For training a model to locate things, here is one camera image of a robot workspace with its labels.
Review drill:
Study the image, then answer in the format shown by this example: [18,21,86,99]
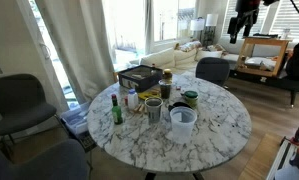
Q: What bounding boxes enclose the amber vitamin bottle yellow label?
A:
[161,68,174,83]

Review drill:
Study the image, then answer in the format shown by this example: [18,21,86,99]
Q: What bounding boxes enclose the black low bench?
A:
[228,69,299,108]

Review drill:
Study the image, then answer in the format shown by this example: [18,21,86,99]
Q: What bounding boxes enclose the clear striped plastic cup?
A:
[144,96,164,125]

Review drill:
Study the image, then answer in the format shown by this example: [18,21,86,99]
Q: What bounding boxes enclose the pale plastic sheet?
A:
[274,164,299,180]

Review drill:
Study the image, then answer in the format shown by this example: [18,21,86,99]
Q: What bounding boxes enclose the navy blue box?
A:
[117,64,164,93]

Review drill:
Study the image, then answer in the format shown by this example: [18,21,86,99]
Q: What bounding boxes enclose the white plastic bottle blue cap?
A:
[127,88,140,110]

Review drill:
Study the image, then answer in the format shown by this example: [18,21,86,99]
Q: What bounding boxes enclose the blue grey upholstered chair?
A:
[0,139,90,180]

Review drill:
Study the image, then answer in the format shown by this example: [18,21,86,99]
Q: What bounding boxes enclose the white shade table lamp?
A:
[189,17,206,43]
[205,13,219,46]

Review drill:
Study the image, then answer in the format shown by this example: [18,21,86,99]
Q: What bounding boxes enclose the black wire basket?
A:
[77,130,97,154]

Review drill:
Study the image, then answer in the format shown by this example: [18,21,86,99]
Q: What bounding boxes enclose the floral patterned pillow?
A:
[175,40,203,53]

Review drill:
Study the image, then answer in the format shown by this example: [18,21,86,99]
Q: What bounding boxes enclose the large translucent plastic container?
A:
[169,106,198,144]

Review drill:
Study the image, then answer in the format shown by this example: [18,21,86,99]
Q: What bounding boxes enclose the green glass jar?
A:
[184,96,200,109]

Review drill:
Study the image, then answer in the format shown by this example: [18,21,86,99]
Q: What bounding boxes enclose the small white bottle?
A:
[282,28,292,40]

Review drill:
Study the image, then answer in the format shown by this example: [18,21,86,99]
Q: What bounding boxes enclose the red black clamp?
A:
[290,126,299,146]

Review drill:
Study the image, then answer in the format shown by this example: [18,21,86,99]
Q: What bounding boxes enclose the dark grey shell chair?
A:
[0,73,62,158]

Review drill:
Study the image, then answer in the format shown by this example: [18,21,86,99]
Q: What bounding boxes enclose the white bag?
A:
[244,56,277,72]

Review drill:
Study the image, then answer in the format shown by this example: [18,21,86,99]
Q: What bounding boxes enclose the wooden workbench top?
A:
[237,133,283,180]

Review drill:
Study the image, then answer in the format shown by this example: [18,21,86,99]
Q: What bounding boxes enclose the wooden cart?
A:
[236,35,290,78]

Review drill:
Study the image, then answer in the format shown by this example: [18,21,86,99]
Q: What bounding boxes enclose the clear plastic storage bin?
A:
[59,101,92,136]

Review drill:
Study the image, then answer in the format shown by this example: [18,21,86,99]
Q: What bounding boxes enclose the green glass bottle red cap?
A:
[110,93,124,126]

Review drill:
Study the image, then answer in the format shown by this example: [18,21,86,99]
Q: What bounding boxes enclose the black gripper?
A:
[227,0,261,45]

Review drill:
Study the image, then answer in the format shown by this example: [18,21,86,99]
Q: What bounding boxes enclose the beige curtain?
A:
[33,0,117,104]

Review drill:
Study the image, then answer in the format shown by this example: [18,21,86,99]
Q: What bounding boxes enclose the dark filled plastic cup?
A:
[158,79,173,100]

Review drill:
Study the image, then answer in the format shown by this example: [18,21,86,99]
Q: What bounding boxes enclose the green white guide rail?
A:
[265,136,298,180]

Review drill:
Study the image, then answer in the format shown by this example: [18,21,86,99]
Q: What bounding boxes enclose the black flat device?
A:
[252,32,279,39]

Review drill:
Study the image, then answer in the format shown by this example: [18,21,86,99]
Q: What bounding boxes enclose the yellow flat object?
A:
[137,90,161,101]

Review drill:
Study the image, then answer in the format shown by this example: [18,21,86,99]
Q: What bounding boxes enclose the white window blind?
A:
[270,0,299,42]
[222,0,269,37]

